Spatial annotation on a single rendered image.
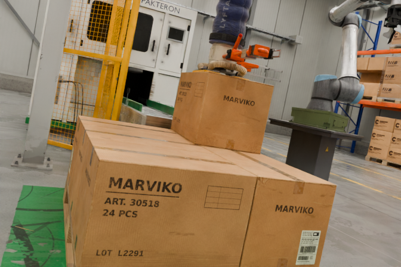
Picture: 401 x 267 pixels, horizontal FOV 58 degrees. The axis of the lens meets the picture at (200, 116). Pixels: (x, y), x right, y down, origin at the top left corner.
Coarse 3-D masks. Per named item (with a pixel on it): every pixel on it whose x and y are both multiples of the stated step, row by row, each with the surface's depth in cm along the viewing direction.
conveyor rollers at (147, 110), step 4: (144, 108) 416; (148, 108) 427; (152, 108) 447; (144, 112) 361; (148, 112) 364; (152, 112) 382; (156, 112) 394; (160, 112) 405; (160, 116) 340; (164, 116) 351; (168, 116) 362; (172, 116) 374
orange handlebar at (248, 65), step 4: (260, 48) 167; (236, 52) 196; (240, 52) 189; (260, 52) 167; (264, 52) 167; (268, 52) 168; (224, 56) 216; (236, 56) 195; (240, 56) 192; (244, 64) 237; (248, 64) 238; (252, 64) 238; (256, 64) 239; (248, 68) 254; (252, 68) 246; (256, 68) 241
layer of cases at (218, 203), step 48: (96, 144) 138; (144, 144) 160; (192, 144) 191; (96, 192) 115; (144, 192) 121; (192, 192) 128; (240, 192) 135; (288, 192) 143; (96, 240) 117; (144, 240) 123; (192, 240) 130; (240, 240) 138; (288, 240) 146
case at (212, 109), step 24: (192, 72) 221; (192, 96) 212; (216, 96) 194; (240, 96) 198; (264, 96) 202; (192, 120) 204; (216, 120) 195; (240, 120) 200; (264, 120) 204; (216, 144) 197; (240, 144) 201
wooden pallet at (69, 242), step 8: (64, 192) 222; (64, 200) 214; (64, 208) 206; (64, 216) 195; (64, 224) 187; (64, 232) 179; (72, 232) 149; (72, 240) 144; (72, 248) 140; (72, 256) 154; (72, 264) 148
